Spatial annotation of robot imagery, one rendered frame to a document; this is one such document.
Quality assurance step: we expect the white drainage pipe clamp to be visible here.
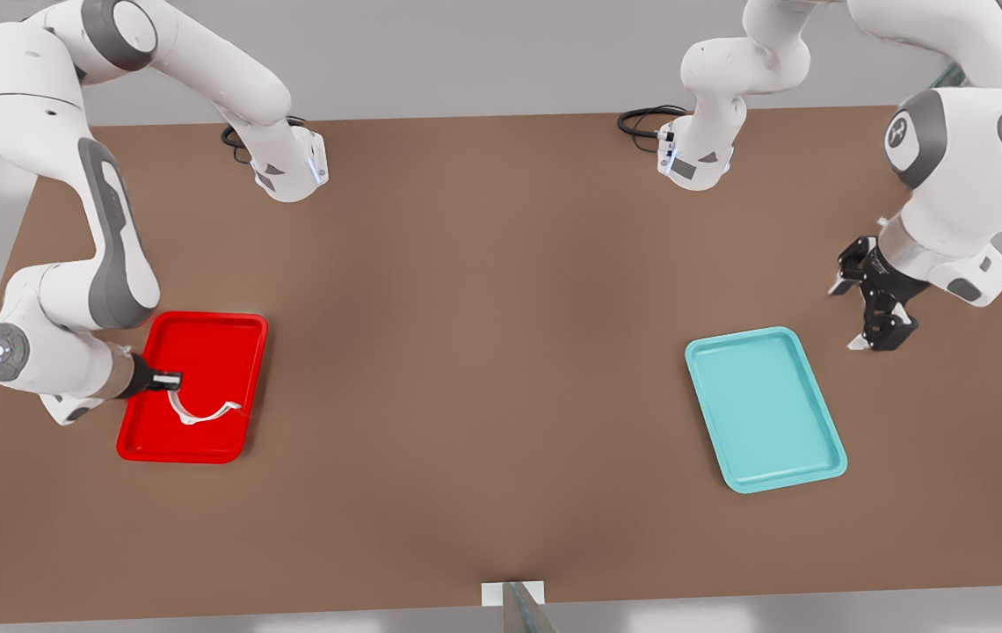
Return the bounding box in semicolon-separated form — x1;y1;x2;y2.
168;389;243;428

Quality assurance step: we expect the red rectangular tray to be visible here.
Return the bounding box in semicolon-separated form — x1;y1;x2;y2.
116;311;269;464

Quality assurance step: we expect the cyan rectangular tray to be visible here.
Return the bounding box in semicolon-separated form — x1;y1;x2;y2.
685;326;848;495

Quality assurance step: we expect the black right arm cable loop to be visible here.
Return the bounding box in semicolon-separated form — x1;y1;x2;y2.
221;115;309;166

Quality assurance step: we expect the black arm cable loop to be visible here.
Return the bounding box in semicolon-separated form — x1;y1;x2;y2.
617;105;692;156
221;115;309;166

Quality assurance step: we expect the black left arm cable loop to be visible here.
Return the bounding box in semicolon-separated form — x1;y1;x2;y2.
617;105;692;156

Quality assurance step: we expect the pale frame post foot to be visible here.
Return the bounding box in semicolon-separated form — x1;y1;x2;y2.
481;580;547;608

